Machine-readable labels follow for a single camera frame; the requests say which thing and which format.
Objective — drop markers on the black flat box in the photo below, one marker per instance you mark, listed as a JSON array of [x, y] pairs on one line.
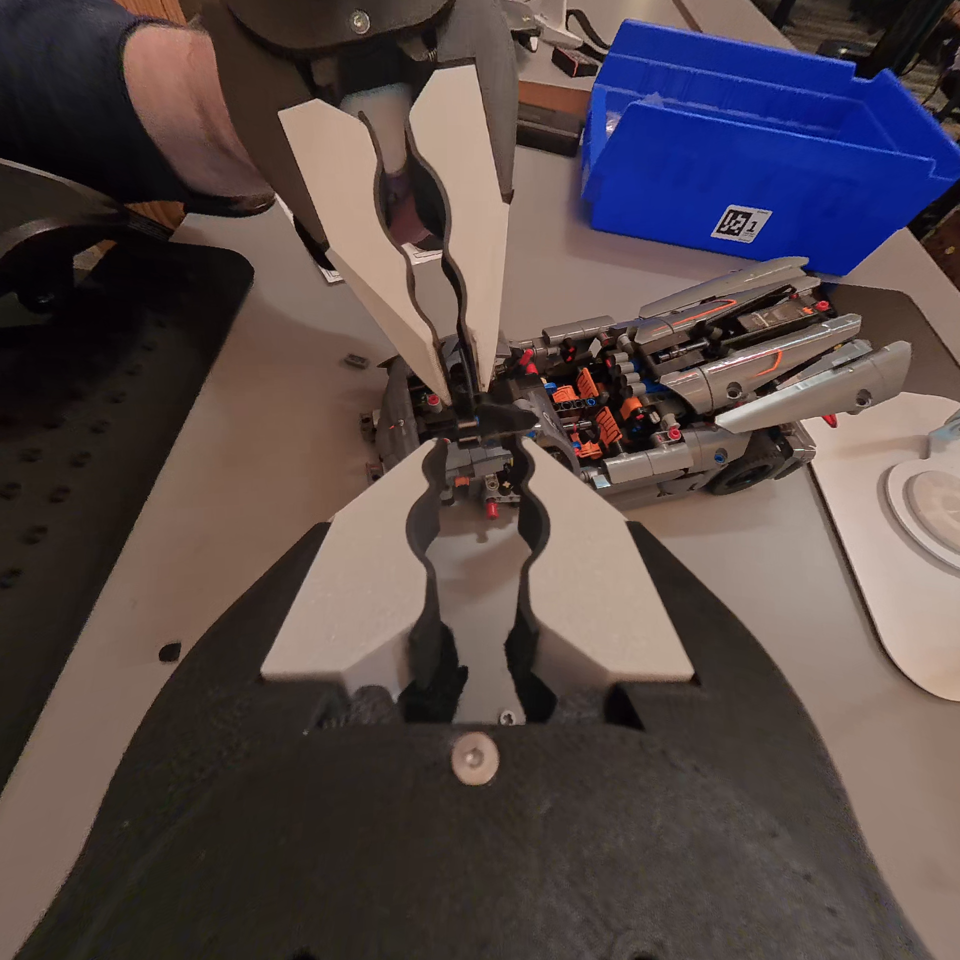
[[550, 129]]

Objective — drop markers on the light grey angular object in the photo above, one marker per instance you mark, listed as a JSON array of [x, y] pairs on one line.
[[540, 22]]

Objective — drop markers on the black box with red stripe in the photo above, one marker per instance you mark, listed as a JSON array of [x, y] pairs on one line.
[[574, 60]]

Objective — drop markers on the person's left forearm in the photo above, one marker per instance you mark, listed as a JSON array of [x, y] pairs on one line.
[[67, 90]]

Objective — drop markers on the grey lego car model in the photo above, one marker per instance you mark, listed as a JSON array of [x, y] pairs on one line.
[[637, 390]]

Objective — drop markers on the blue plastic bin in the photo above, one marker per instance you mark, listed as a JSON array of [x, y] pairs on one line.
[[750, 150]]

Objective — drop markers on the small black rounded brick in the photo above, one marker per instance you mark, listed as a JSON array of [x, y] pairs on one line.
[[170, 651]]

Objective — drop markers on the black lego piece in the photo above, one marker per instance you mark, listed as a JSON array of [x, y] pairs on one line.
[[491, 420]]

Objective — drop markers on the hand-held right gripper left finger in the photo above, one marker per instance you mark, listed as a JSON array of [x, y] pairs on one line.
[[337, 600]]

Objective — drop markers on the white rounded board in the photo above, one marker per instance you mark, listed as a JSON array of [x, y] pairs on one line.
[[862, 600]]

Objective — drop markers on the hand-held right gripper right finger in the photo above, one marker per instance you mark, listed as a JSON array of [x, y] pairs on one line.
[[611, 600]]

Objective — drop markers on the black perforated board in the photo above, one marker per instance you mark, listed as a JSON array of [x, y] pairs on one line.
[[90, 487]]

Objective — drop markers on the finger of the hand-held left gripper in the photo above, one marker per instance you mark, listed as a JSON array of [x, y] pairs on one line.
[[472, 187], [337, 187]]

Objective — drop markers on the person's left hand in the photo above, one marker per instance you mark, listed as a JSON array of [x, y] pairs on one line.
[[187, 112]]

